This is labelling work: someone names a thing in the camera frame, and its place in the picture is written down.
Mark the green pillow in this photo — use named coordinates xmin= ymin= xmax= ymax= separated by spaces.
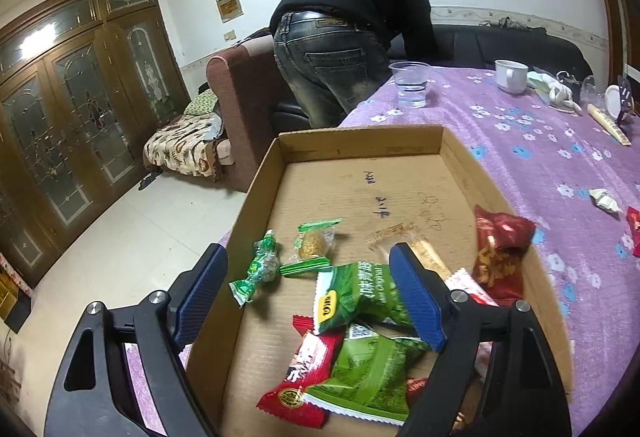
xmin=183 ymin=88 xmax=218 ymax=116

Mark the green candy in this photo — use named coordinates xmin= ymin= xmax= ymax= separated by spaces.
xmin=229 ymin=229 xmax=280 ymax=307

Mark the small white green wrapper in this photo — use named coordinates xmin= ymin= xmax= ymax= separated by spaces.
xmin=588 ymin=188 xmax=620 ymax=215

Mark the dark red snack wrapper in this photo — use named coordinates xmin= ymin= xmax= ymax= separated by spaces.
xmin=472 ymin=205 xmax=536 ymax=307

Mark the white ceramic mug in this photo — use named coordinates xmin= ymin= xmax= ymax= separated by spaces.
xmin=495 ymin=59 xmax=528 ymax=95

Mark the wooden glass door cabinet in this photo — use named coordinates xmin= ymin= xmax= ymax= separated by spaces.
xmin=1 ymin=0 xmax=189 ymax=285

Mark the green snack pack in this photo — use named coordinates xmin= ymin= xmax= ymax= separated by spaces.
xmin=314 ymin=261 xmax=412 ymax=334
xmin=303 ymin=323 xmax=430 ymax=426

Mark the patterned blanket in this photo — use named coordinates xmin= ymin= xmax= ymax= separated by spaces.
xmin=142 ymin=112 xmax=224 ymax=182

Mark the clear plastic cup with water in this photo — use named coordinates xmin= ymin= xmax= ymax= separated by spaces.
xmin=390 ymin=61 xmax=431 ymax=108

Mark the red snack packet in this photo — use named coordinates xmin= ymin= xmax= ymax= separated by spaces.
xmin=256 ymin=315 xmax=345 ymax=429

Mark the cream tube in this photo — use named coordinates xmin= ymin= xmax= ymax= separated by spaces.
xmin=587 ymin=104 xmax=631 ymax=147

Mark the clear wafer bar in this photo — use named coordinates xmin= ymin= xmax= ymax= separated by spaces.
xmin=367 ymin=223 xmax=452 ymax=280

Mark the brown armchair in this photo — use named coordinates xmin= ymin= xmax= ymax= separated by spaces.
xmin=206 ymin=35 xmax=279 ymax=192

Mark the red candy bar packet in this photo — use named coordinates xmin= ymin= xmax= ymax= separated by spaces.
xmin=626 ymin=206 xmax=640 ymax=257

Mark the clear round cookie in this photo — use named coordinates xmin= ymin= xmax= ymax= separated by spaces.
xmin=280 ymin=218 xmax=342 ymax=277

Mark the person in black jacket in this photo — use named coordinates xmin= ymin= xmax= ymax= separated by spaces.
xmin=269 ymin=0 xmax=440 ymax=128

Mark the black leather sofa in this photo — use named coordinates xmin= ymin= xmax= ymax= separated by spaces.
xmin=269 ymin=24 xmax=593 ymax=134

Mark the brown cardboard tray box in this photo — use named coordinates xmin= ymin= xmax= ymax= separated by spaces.
xmin=185 ymin=124 xmax=575 ymax=437

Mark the purple floral tablecloth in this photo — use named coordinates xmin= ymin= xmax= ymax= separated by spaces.
xmin=124 ymin=64 xmax=640 ymax=437

